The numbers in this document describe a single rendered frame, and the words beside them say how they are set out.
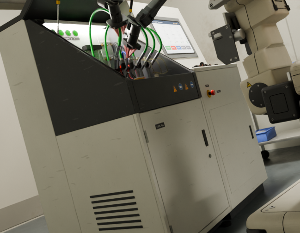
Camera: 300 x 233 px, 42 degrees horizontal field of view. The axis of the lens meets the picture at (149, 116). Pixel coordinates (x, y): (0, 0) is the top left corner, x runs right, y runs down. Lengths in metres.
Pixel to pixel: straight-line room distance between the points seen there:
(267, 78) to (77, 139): 1.04
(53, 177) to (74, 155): 0.23
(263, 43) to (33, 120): 1.36
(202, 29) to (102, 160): 3.44
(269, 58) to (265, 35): 0.10
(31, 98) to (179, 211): 1.05
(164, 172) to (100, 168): 0.34
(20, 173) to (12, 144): 0.32
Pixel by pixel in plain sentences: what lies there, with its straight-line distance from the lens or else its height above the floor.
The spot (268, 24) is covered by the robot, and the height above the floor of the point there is 1.00.
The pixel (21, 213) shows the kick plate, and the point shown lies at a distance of 4.56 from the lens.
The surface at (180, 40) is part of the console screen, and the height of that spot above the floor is 1.25.
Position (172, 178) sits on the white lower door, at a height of 0.43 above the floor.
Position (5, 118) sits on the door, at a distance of 4.58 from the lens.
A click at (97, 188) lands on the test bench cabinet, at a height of 0.47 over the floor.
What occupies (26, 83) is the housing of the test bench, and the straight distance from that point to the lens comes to 2.37.
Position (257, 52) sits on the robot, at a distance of 1.68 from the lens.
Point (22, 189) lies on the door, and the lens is 4.57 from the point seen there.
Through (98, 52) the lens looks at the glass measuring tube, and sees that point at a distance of 2.59.
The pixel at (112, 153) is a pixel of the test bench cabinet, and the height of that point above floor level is 0.63.
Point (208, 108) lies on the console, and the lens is 2.49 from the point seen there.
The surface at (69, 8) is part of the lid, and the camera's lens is 2.49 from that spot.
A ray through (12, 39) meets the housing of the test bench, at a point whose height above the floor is 1.39.
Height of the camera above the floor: 0.76
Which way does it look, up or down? level
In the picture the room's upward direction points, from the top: 15 degrees counter-clockwise
